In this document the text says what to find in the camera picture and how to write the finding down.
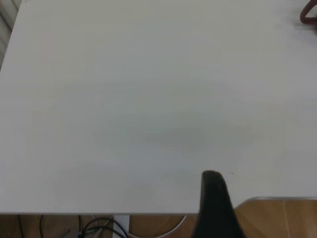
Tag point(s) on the red ceramic mug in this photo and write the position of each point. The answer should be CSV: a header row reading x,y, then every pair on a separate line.
x,y
302,17

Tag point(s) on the white table leg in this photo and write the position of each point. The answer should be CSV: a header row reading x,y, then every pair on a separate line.
x,y
121,225

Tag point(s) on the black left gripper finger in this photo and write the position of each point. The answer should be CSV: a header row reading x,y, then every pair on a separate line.
x,y
215,210

